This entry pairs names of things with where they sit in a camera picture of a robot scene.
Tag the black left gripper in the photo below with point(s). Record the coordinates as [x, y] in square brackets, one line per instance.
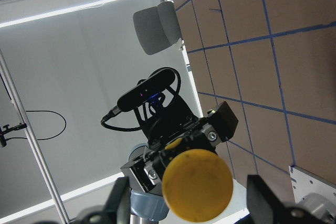
[172, 131]

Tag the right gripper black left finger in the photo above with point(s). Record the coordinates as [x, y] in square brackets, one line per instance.
[117, 208]

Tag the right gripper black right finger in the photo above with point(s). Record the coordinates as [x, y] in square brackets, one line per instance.
[263, 205]

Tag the yellow push button switch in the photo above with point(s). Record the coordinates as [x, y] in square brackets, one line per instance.
[197, 184]

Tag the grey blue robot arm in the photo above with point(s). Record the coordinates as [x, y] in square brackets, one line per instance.
[147, 205]

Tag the grey office chair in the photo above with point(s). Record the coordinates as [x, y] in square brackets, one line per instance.
[157, 28]

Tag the white metal bracket plate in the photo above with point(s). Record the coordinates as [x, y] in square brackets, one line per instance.
[313, 193]

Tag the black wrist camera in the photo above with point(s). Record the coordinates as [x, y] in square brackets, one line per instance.
[147, 89]

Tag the aluminium frame post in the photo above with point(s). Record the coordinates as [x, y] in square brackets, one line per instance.
[15, 99]

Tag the black clamp on frame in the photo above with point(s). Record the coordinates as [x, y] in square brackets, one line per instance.
[8, 129]

